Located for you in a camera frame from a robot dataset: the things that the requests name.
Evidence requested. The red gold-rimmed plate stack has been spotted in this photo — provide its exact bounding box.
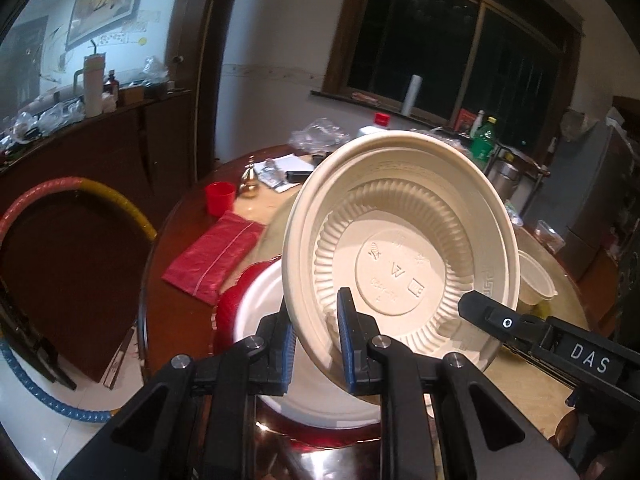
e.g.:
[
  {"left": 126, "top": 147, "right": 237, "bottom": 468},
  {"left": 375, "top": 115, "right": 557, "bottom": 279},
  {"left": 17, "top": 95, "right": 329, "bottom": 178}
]
[{"left": 213, "top": 258, "right": 380, "bottom": 448}]

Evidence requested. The gold figurine ornament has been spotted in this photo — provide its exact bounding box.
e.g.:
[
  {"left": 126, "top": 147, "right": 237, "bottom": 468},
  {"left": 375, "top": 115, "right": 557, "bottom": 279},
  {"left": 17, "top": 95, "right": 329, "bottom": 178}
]
[{"left": 239, "top": 155, "right": 259, "bottom": 198}]

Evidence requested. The white liquor bottle red cap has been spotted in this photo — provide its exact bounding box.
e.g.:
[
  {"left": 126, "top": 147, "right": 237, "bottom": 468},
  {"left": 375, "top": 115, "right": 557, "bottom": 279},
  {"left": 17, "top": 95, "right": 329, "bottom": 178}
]
[{"left": 357, "top": 112, "right": 390, "bottom": 138}]

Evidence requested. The grey refrigerator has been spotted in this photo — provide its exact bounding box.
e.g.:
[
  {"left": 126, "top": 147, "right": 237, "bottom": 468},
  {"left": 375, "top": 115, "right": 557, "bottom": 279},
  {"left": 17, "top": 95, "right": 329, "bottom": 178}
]
[{"left": 524, "top": 122, "right": 634, "bottom": 281}]

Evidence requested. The red plastic cup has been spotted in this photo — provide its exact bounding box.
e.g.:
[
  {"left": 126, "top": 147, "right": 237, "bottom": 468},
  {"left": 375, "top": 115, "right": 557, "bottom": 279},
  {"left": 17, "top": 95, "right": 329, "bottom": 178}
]
[{"left": 204, "top": 181, "right": 236, "bottom": 218}]

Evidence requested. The beige ribbed plastic bowl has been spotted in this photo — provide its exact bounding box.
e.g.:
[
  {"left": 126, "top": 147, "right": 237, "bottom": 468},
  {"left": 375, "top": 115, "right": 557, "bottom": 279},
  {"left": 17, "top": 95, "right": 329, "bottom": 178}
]
[{"left": 282, "top": 130, "right": 520, "bottom": 388}]

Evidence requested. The clear plastic food container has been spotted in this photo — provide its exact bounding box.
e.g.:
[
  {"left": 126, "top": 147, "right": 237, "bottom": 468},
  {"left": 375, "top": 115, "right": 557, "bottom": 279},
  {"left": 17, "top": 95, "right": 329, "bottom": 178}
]
[{"left": 534, "top": 220, "right": 565, "bottom": 255}]

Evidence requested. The hula hoop red yellow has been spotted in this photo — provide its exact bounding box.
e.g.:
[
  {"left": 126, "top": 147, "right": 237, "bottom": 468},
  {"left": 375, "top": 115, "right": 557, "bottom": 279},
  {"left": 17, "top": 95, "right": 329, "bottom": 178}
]
[{"left": 1, "top": 177, "right": 156, "bottom": 424}]

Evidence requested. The white tumbler with straw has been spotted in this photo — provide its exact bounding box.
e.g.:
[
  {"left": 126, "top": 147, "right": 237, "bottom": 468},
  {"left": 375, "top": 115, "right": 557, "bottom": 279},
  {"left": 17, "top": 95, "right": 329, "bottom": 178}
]
[{"left": 73, "top": 39, "right": 105, "bottom": 118}]

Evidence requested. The large white plastic bowl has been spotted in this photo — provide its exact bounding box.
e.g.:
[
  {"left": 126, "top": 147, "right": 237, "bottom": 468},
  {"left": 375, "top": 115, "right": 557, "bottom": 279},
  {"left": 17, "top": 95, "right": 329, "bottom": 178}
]
[{"left": 233, "top": 260, "right": 380, "bottom": 430}]

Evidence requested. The white handled plastic bowl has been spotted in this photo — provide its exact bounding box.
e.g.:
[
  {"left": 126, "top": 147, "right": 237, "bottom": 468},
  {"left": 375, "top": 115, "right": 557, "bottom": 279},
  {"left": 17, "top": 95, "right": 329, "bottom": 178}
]
[{"left": 518, "top": 250, "right": 558, "bottom": 306}]

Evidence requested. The green plastic bottle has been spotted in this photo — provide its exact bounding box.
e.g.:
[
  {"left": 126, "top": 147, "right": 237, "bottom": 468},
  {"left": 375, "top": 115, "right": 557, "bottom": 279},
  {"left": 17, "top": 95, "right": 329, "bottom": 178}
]
[{"left": 470, "top": 116, "right": 497, "bottom": 169}]

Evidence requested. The stainless steel thermos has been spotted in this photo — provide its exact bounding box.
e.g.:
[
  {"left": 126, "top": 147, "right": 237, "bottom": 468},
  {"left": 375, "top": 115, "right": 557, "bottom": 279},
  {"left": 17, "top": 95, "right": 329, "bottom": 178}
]
[{"left": 488, "top": 159, "right": 521, "bottom": 202}]

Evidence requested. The red cloth bag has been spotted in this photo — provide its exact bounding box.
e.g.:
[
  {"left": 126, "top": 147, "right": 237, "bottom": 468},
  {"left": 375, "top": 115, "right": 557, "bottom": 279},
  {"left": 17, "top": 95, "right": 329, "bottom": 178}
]
[{"left": 162, "top": 211, "right": 265, "bottom": 306}]

